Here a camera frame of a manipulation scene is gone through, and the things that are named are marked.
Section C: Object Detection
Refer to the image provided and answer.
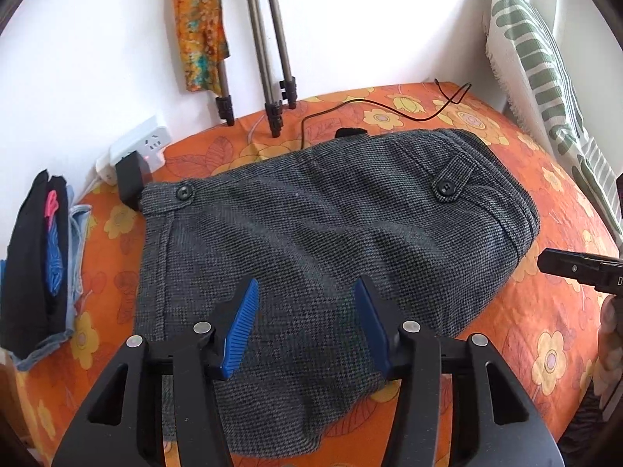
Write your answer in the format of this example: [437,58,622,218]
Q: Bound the grey houndstooth shorts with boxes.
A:
[134,130,540,458]

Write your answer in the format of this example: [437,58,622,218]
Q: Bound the right hand grey glove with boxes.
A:
[592,295,622,422]

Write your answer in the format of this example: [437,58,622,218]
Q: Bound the orange floral bed sheet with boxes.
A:
[15,82,618,461]

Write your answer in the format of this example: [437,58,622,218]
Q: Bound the stack of folded clothes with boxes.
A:
[1,170,92,372]

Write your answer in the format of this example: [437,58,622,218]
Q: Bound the black power adapter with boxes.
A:
[115,151,152,212]

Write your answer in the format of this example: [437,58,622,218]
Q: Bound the green striped white pillow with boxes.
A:
[482,0,622,247]

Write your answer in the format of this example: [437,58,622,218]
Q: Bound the white power strip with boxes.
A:
[95,116,172,186]

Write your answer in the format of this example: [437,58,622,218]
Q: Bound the orange patterned scarf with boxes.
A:
[173,0,229,96]

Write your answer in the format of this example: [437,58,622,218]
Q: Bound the black cable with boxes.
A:
[300,78,472,151]

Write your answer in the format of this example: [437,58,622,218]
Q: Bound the silver camera tripod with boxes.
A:
[246,0,298,138]

